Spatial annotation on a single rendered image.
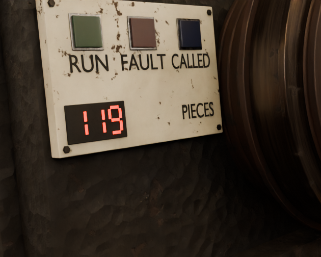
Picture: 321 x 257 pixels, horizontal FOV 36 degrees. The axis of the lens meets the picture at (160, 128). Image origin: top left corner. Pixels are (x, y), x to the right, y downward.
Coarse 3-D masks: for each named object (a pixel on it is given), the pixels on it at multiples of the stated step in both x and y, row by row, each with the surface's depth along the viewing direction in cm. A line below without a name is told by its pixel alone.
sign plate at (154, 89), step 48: (48, 0) 53; (96, 0) 57; (48, 48) 53; (96, 48) 57; (144, 48) 61; (192, 48) 66; (48, 96) 54; (96, 96) 57; (144, 96) 61; (192, 96) 66; (96, 144) 57; (144, 144) 61
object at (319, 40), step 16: (320, 0) 60; (320, 16) 60; (320, 32) 59; (304, 48) 60; (320, 48) 59; (304, 64) 60; (320, 64) 59; (304, 80) 60; (320, 80) 59; (304, 96) 60; (320, 96) 59; (320, 112) 59; (320, 128) 59; (320, 144) 60; (320, 160) 62
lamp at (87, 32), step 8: (72, 16) 55; (80, 16) 55; (88, 16) 56; (96, 16) 57; (72, 24) 55; (80, 24) 55; (88, 24) 56; (96, 24) 57; (80, 32) 55; (88, 32) 56; (96, 32) 56; (80, 40) 55; (88, 40) 56; (96, 40) 56
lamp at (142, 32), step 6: (132, 18) 60; (138, 18) 60; (144, 18) 61; (132, 24) 60; (138, 24) 60; (144, 24) 61; (150, 24) 61; (132, 30) 60; (138, 30) 60; (144, 30) 61; (150, 30) 61; (132, 36) 60; (138, 36) 60; (144, 36) 61; (150, 36) 61; (132, 42) 60; (138, 42) 60; (144, 42) 61; (150, 42) 61
